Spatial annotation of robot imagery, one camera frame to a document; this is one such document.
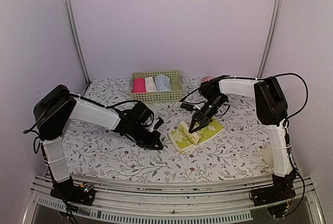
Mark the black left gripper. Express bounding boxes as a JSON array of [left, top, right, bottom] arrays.
[[130, 122, 164, 150]]

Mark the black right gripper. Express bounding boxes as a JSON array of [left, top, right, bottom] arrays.
[[189, 94, 226, 133]]

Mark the green white small packet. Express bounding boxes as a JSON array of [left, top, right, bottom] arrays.
[[168, 119, 225, 154]]

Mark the light blue towel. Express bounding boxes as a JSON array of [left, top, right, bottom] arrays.
[[155, 74, 172, 92]]

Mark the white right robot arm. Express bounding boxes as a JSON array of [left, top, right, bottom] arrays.
[[188, 76, 297, 206]]

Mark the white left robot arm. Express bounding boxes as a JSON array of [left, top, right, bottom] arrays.
[[23, 84, 163, 206]]

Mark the pink rolled towel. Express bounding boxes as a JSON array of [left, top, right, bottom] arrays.
[[133, 77, 146, 93]]

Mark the cream rolled towel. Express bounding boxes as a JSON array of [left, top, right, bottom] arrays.
[[145, 77, 158, 93]]

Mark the green perforated plastic basket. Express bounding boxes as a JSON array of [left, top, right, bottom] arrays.
[[129, 70, 184, 103]]

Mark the cream ribbed mug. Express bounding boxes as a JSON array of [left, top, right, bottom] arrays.
[[262, 147, 274, 166]]

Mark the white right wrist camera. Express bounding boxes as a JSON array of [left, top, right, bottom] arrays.
[[180, 102, 201, 111]]

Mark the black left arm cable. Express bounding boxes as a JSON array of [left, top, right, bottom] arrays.
[[105, 99, 141, 110]]

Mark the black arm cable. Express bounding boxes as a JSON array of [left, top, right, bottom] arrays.
[[270, 72, 309, 209], [105, 99, 141, 110]]

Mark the aluminium front rail base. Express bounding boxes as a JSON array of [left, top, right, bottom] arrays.
[[23, 175, 326, 223]]

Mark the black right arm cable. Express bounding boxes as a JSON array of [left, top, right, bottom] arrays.
[[270, 72, 309, 209]]

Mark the left aluminium frame post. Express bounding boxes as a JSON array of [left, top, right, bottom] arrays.
[[63, 0, 91, 85]]

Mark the aluminium frame post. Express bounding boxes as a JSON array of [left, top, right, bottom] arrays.
[[257, 0, 283, 78], [63, 0, 91, 85]]

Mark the right aluminium frame post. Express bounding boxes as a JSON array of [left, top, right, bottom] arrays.
[[257, 0, 283, 78]]

